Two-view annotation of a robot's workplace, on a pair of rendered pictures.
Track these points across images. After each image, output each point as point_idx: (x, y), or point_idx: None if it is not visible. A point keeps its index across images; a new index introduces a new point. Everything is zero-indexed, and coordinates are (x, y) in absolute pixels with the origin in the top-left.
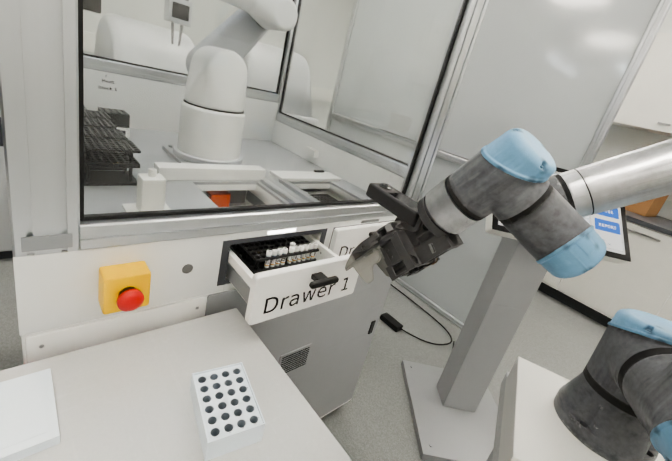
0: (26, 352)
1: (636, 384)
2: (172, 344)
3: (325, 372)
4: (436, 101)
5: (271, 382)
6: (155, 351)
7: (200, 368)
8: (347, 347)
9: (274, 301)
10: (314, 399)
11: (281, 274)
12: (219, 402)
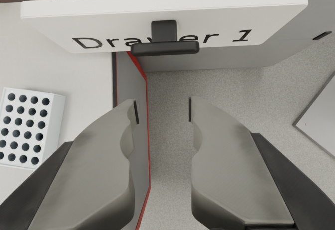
0: None
1: None
2: (25, 29)
3: (247, 52)
4: None
5: (92, 115)
6: (9, 32)
7: (38, 70)
8: (278, 43)
9: (92, 41)
10: (233, 61)
11: (71, 16)
12: (15, 129)
